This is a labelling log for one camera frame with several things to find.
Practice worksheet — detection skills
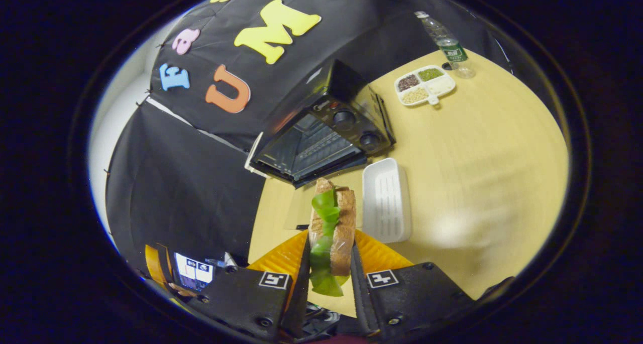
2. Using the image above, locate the clear plastic water bottle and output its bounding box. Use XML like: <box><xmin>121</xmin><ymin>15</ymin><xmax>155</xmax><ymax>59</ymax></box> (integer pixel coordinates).
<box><xmin>414</xmin><ymin>11</ymin><xmax>476</xmax><ymax>79</ymax></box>

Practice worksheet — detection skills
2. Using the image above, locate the white divided dish of grains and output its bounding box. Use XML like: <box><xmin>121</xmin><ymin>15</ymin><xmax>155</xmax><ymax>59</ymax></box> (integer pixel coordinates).
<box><xmin>394</xmin><ymin>65</ymin><xmax>457</xmax><ymax>107</ymax></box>

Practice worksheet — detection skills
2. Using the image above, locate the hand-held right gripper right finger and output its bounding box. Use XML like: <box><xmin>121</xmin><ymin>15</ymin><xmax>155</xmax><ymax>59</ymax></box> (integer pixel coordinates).
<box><xmin>350</xmin><ymin>228</ymin><xmax>478</xmax><ymax>340</ymax></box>

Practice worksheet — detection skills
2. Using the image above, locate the sandwich with green lettuce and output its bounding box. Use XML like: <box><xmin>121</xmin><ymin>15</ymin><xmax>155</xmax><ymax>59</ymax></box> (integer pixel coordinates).
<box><xmin>307</xmin><ymin>177</ymin><xmax>357</xmax><ymax>298</ymax></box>

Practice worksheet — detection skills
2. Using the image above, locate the black electric oven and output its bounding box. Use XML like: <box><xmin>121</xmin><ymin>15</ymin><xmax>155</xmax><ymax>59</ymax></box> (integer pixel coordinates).
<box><xmin>249</xmin><ymin>58</ymin><xmax>397</xmax><ymax>190</ymax></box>

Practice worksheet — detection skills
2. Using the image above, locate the white rectangular plate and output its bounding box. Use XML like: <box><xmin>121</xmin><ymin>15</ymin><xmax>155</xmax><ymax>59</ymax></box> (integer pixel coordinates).
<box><xmin>362</xmin><ymin>157</ymin><xmax>412</xmax><ymax>244</ymax></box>

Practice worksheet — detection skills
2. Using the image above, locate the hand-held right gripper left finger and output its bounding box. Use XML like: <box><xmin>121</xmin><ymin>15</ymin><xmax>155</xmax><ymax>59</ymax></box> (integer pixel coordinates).
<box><xmin>186</xmin><ymin>230</ymin><xmax>312</xmax><ymax>342</ymax></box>

